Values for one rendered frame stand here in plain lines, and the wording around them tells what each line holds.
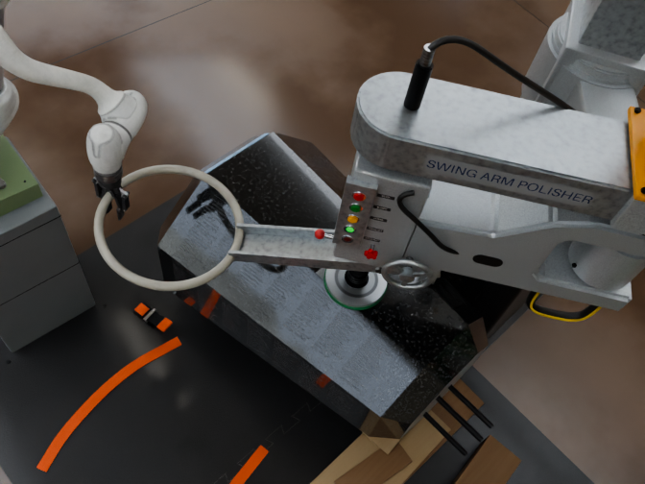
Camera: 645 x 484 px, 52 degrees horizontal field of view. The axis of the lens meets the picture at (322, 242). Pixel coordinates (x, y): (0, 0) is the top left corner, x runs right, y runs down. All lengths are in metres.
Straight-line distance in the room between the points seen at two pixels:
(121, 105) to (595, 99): 1.43
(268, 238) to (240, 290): 0.28
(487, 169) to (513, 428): 1.79
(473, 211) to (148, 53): 2.77
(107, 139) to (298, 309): 0.85
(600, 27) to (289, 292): 1.29
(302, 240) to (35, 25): 2.71
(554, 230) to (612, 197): 0.19
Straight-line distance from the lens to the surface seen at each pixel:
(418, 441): 2.77
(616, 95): 2.21
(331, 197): 2.48
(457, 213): 1.82
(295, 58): 4.19
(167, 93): 3.97
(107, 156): 2.11
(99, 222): 2.27
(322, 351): 2.32
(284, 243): 2.22
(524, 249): 1.85
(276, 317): 2.38
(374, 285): 2.27
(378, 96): 1.60
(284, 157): 2.57
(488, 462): 2.96
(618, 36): 2.19
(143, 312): 3.14
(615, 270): 1.95
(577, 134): 1.70
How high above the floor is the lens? 2.83
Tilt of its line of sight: 57 degrees down
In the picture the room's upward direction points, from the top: 12 degrees clockwise
